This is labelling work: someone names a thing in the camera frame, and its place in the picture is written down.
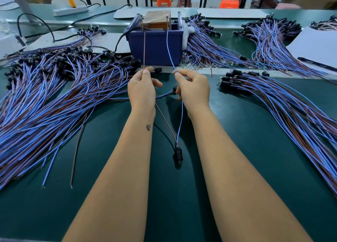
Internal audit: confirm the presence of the person's left hand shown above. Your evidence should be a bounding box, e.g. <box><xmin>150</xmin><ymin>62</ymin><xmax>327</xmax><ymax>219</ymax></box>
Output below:
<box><xmin>127</xmin><ymin>66</ymin><xmax>164</xmax><ymax>119</ymax></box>

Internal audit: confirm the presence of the person's right hand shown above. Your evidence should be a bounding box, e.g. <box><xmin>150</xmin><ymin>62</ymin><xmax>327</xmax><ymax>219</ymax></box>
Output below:
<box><xmin>174</xmin><ymin>69</ymin><xmax>211</xmax><ymax>119</ymax></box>

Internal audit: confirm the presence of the blue plastic tester box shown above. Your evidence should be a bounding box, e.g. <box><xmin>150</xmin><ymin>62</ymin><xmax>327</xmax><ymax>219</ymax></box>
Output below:
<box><xmin>127</xmin><ymin>11</ymin><xmax>185</xmax><ymax>66</ymax></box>

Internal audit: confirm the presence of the blue brown plug cable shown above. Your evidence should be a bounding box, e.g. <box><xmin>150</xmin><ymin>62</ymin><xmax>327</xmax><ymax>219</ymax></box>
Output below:
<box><xmin>142</xmin><ymin>18</ymin><xmax>185</xmax><ymax>169</ymax></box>

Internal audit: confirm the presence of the pile of wired lamps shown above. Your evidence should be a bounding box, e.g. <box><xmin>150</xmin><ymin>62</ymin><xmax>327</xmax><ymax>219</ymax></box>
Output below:
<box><xmin>0</xmin><ymin>41</ymin><xmax>179</xmax><ymax>190</ymax></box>
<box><xmin>219</xmin><ymin>69</ymin><xmax>337</xmax><ymax>198</ymax></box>

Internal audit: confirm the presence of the person's right forearm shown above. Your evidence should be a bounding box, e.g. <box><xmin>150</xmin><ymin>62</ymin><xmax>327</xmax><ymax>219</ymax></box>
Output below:
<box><xmin>187</xmin><ymin>113</ymin><xmax>314</xmax><ymax>242</ymax></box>

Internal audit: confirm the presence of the person's left forearm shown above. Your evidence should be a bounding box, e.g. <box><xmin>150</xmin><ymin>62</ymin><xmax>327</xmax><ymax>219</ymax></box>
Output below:
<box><xmin>62</xmin><ymin>113</ymin><xmax>157</xmax><ymax>242</ymax></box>

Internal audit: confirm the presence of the white power strip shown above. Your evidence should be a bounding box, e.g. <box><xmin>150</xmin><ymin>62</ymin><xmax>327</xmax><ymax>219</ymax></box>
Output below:
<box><xmin>53</xmin><ymin>5</ymin><xmax>88</xmax><ymax>17</ymax></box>

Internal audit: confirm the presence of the white flat mat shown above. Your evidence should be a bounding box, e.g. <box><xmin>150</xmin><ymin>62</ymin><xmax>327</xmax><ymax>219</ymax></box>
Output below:
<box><xmin>197</xmin><ymin>8</ymin><xmax>270</xmax><ymax>20</ymax></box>
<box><xmin>114</xmin><ymin>7</ymin><xmax>198</xmax><ymax>20</ymax></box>
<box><xmin>26</xmin><ymin>31</ymin><xmax>131</xmax><ymax>54</ymax></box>

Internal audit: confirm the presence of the brown cardboard block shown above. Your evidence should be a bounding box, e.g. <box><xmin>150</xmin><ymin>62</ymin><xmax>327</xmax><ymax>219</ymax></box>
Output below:
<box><xmin>142</xmin><ymin>10</ymin><xmax>172</xmax><ymax>30</ymax></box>

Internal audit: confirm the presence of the black pen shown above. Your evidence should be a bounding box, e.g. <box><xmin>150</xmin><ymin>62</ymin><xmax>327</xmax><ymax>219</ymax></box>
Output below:
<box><xmin>297</xmin><ymin>57</ymin><xmax>337</xmax><ymax>73</ymax></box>

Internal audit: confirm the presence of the pink plastic stool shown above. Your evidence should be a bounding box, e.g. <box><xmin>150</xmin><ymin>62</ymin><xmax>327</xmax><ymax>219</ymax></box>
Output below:
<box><xmin>275</xmin><ymin>3</ymin><xmax>302</xmax><ymax>10</ymax></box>

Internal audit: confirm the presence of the white paper sheet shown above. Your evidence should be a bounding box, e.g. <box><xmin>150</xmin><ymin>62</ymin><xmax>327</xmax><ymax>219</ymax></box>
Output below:
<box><xmin>287</xmin><ymin>27</ymin><xmax>337</xmax><ymax>74</ymax></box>

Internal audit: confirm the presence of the white plastic device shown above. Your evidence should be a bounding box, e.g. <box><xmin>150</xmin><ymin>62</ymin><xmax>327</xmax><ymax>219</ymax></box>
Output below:
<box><xmin>0</xmin><ymin>34</ymin><xmax>27</xmax><ymax>58</ymax></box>

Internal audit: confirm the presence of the loose grey wire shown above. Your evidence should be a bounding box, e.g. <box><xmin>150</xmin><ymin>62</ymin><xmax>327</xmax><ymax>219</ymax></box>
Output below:
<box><xmin>70</xmin><ymin>120</ymin><xmax>87</xmax><ymax>189</ymax></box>

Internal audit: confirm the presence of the black power cable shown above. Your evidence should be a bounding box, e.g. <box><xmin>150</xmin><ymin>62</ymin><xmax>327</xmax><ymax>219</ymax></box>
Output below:
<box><xmin>17</xmin><ymin>3</ymin><xmax>133</xmax><ymax>42</ymax></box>

